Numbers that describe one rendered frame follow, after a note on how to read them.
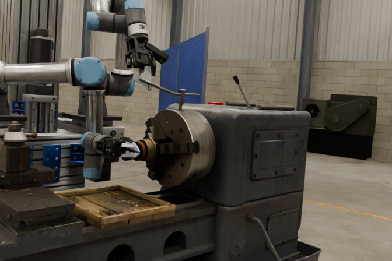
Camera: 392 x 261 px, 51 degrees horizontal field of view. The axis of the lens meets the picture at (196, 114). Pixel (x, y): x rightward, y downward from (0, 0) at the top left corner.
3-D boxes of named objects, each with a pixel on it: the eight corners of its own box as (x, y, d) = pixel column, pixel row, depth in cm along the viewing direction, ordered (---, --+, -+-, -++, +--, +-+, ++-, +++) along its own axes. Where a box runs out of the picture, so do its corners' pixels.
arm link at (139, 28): (139, 32, 164) (151, 24, 158) (141, 43, 163) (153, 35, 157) (123, 30, 159) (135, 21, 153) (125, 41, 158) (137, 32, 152)
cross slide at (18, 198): (19, 187, 150) (20, 175, 149) (74, 218, 119) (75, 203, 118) (-32, 193, 138) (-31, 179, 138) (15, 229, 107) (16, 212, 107)
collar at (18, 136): (21, 138, 138) (22, 129, 137) (31, 141, 132) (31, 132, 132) (-4, 139, 132) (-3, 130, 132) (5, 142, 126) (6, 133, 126)
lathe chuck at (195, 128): (156, 172, 185) (164, 103, 181) (203, 195, 163) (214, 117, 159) (139, 174, 179) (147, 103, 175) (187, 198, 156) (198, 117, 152)
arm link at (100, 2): (88, -18, 200) (87, 9, 158) (112, -15, 203) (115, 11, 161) (87, 6, 205) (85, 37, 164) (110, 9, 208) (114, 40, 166)
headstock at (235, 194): (237, 172, 237) (241, 105, 235) (310, 190, 202) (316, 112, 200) (154, 183, 196) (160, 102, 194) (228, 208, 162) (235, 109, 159)
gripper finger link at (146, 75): (139, 90, 152) (136, 66, 153) (152, 91, 156) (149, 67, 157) (144, 87, 149) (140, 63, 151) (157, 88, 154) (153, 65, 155)
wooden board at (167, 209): (120, 193, 174) (120, 184, 173) (175, 215, 148) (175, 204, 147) (51, 203, 153) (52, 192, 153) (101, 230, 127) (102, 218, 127)
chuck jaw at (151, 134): (166, 144, 171) (156, 120, 176) (172, 137, 168) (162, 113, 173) (144, 145, 163) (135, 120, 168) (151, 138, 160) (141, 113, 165)
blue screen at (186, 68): (141, 140, 1047) (146, 48, 1035) (172, 141, 1067) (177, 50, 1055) (174, 174, 649) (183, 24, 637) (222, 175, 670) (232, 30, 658)
